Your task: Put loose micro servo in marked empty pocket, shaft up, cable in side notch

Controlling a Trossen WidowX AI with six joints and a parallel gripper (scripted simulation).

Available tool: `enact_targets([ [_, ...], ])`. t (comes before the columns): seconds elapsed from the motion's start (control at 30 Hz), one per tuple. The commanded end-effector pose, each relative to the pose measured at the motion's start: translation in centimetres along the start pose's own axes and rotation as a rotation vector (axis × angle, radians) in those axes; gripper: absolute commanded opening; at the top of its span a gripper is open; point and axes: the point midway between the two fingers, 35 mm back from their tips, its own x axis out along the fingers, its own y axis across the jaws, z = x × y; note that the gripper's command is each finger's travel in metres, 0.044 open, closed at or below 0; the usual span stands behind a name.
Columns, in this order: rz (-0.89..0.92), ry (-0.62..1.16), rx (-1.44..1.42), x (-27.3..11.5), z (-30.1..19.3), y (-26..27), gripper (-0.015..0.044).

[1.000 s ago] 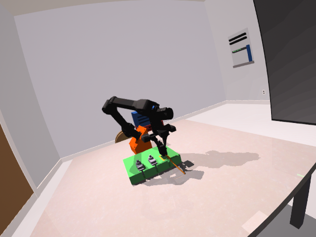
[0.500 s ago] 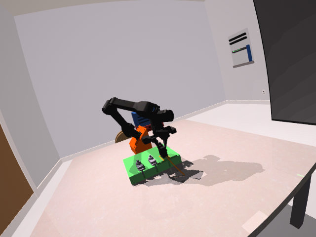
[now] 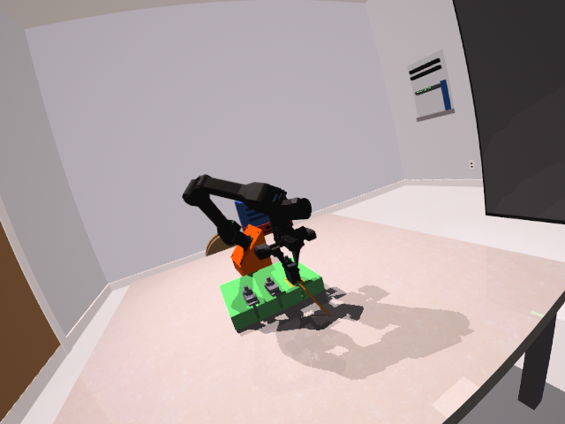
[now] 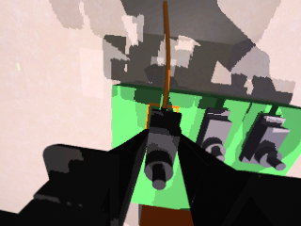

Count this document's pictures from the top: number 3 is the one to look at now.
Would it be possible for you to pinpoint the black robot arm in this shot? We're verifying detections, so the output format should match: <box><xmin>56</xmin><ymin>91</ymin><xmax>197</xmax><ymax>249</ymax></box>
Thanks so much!
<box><xmin>182</xmin><ymin>174</ymin><xmax>312</xmax><ymax>252</ymax></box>

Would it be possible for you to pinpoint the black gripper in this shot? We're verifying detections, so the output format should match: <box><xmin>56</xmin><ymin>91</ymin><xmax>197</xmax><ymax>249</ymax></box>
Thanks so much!
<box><xmin>253</xmin><ymin>220</ymin><xmax>317</xmax><ymax>270</ymax></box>

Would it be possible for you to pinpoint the green flat deck plate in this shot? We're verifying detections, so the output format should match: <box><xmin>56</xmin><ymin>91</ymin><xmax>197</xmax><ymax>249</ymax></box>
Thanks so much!
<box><xmin>219</xmin><ymin>261</ymin><xmax>325</xmax><ymax>331</ymax></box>

